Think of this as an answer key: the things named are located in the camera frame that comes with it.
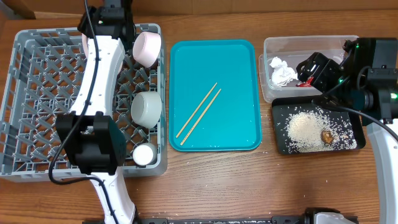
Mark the white shallow bowl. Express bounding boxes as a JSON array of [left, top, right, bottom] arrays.
[[132, 32, 162, 68]]

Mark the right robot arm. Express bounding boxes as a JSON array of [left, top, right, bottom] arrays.
[[296, 37, 397, 223]]

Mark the grey bowl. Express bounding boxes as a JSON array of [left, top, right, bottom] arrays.
[[131, 91, 162, 129]]

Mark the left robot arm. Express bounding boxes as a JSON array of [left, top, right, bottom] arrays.
[[49, 0, 138, 223]]

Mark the large white plate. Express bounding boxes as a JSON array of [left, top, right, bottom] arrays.
[[82, 34, 125, 79]]

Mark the red snack wrapper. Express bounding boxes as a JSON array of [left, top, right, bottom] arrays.
[[296, 77, 313, 87]]

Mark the wooden chopstick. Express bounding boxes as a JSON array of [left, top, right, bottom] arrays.
[[176, 82, 218, 138], [180, 89, 221, 146]]

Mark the white rice pile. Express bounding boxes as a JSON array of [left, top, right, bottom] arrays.
[[276, 105, 358, 154]]

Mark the brown food lump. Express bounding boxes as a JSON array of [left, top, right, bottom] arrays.
[[321, 130, 334, 145]]

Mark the small white cup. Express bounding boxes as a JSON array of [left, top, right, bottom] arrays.
[[132, 143, 157, 166]]

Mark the white tissue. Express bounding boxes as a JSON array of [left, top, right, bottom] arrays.
[[270, 57, 297, 87]]

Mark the clear plastic bin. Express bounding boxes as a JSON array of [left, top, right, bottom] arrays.
[[259, 35, 358, 103]]

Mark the teal plastic tray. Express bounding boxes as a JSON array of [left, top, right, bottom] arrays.
[[169, 39, 262, 152]]

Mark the black tray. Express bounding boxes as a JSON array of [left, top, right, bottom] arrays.
[[271, 93, 366, 156]]

